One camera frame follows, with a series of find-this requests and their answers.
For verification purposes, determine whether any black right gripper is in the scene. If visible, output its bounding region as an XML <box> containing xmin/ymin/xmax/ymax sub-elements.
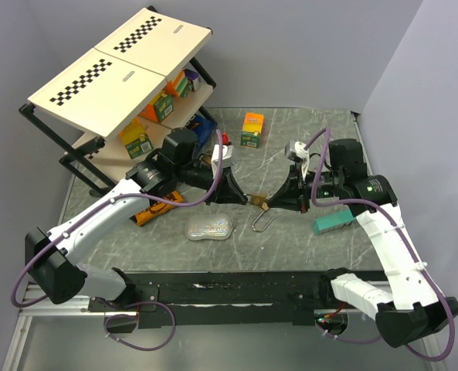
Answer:
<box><xmin>266</xmin><ymin>162</ymin><xmax>343</xmax><ymax>213</ymax></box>

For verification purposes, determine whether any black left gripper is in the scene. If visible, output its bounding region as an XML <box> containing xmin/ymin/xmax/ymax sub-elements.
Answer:
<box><xmin>175</xmin><ymin>162</ymin><xmax>247</xmax><ymax>206</ymax></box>

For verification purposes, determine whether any large brass padlock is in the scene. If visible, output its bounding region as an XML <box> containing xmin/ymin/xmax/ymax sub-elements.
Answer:
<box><xmin>251</xmin><ymin>206</ymin><xmax>275</xmax><ymax>233</ymax></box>

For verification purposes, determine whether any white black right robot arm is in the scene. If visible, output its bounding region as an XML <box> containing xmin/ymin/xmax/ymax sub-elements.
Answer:
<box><xmin>269</xmin><ymin>138</ymin><xmax>458</xmax><ymax>348</ymax></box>

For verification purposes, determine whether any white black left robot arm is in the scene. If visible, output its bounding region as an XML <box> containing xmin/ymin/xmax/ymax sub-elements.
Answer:
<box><xmin>25</xmin><ymin>128</ymin><xmax>247</xmax><ymax>311</ymax></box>

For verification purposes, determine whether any teal rectangular box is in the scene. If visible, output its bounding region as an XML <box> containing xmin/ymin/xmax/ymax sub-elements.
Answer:
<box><xmin>312</xmin><ymin>210</ymin><xmax>355</xmax><ymax>235</ymax></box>

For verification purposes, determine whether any orange green box on table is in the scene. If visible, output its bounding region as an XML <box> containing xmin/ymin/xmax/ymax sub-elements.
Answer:
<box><xmin>240</xmin><ymin>112</ymin><xmax>265</xmax><ymax>148</ymax></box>

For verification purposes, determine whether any orange snack bag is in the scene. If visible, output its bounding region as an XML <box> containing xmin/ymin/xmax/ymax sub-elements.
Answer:
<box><xmin>134</xmin><ymin>191</ymin><xmax>184</xmax><ymax>226</ymax></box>

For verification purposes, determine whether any orange green box middle shelf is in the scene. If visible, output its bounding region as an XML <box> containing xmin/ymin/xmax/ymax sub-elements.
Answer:
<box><xmin>138</xmin><ymin>90</ymin><xmax>174</xmax><ymax>124</ymax></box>

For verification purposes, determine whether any yellow green box lower shelf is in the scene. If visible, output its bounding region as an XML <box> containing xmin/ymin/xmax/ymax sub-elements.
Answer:
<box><xmin>118</xmin><ymin>118</ymin><xmax>153</xmax><ymax>159</ymax></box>

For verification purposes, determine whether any orange green box upper right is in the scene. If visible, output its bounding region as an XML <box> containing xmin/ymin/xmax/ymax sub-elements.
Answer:
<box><xmin>165</xmin><ymin>70</ymin><xmax>192</xmax><ymax>98</ymax></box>

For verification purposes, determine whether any purple white small box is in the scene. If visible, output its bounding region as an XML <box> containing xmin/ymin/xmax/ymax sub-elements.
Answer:
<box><xmin>184</xmin><ymin>69</ymin><xmax>202</xmax><ymax>92</ymax></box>

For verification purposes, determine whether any cream black two-tier shelf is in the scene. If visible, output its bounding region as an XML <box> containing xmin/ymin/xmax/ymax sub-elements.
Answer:
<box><xmin>19</xmin><ymin>6</ymin><xmax>216</xmax><ymax>196</ymax></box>

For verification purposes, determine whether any aluminium table frame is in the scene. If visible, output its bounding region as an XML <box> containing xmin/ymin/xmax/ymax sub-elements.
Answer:
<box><xmin>2</xmin><ymin>107</ymin><xmax>446</xmax><ymax>371</ymax></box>

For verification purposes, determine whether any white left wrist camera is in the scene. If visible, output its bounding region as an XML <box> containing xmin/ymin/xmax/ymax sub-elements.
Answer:
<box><xmin>210</xmin><ymin>130</ymin><xmax>236</xmax><ymax>175</ymax></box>

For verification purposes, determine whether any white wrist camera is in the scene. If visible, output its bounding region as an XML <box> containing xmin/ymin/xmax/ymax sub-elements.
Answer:
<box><xmin>284</xmin><ymin>140</ymin><xmax>310</xmax><ymax>179</ymax></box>
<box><xmin>210</xmin><ymin>130</ymin><xmax>236</xmax><ymax>175</ymax></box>

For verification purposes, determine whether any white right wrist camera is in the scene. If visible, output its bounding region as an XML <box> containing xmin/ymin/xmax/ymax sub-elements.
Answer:
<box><xmin>284</xmin><ymin>140</ymin><xmax>310</xmax><ymax>179</ymax></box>

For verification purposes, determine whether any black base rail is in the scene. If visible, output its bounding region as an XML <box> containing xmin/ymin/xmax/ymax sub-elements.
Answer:
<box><xmin>87</xmin><ymin>269</ymin><xmax>388</xmax><ymax>329</ymax></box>

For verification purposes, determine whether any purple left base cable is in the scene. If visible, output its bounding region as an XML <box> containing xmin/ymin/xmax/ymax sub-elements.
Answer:
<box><xmin>103</xmin><ymin>301</ymin><xmax>178</xmax><ymax>352</ymax></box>

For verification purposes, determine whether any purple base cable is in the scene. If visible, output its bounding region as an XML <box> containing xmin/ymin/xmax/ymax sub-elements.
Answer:
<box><xmin>315</xmin><ymin>308</ymin><xmax>382</xmax><ymax>345</ymax></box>
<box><xmin>103</xmin><ymin>301</ymin><xmax>178</xmax><ymax>352</ymax></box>

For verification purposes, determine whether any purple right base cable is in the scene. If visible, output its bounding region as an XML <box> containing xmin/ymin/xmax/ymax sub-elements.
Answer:
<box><xmin>315</xmin><ymin>308</ymin><xmax>382</xmax><ymax>345</ymax></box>

